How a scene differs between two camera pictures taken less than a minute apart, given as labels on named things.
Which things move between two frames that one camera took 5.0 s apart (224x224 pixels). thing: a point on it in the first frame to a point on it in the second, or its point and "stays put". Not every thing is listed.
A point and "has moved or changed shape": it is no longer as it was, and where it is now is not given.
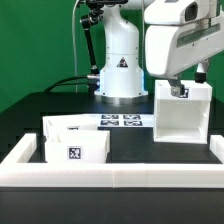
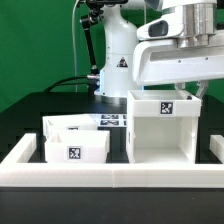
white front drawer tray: x=77 y=146 stays put
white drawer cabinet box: x=184 y=119 has moved or changed shape
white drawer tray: x=75 y=122 stays put
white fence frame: x=17 y=172 stays put
